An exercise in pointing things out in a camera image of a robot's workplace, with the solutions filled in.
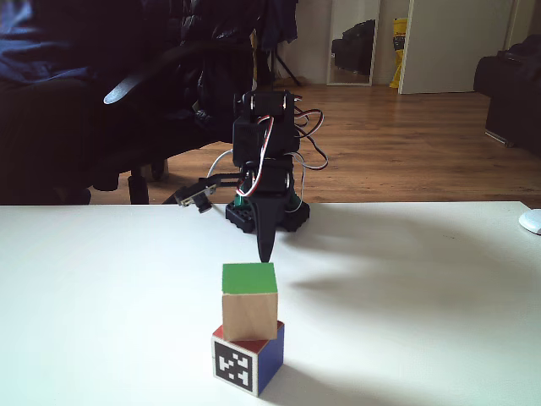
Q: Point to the wooden cube with green face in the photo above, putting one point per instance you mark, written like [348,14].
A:
[249,304]

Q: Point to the wooden cube with marker print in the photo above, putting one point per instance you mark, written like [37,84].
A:
[236,363]

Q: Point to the webcam on gripper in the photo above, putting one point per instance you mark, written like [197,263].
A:
[195,193]

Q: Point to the black stand legs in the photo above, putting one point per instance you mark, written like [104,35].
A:
[287,67]

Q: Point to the black office chair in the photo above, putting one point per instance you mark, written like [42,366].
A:
[177,84]

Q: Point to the white framed leaning mirror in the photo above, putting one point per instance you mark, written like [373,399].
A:
[353,46]

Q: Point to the dark hanging clothes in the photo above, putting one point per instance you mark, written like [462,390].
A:
[236,21]

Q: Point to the yellow bag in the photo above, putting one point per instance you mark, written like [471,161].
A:
[399,55]

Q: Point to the white door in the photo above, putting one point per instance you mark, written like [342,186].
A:
[456,46]

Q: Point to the person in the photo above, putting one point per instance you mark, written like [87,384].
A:
[46,97]

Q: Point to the black sofa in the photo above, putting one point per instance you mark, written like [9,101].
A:
[513,93]

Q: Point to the white computer mouse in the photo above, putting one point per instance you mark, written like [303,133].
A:
[531,221]

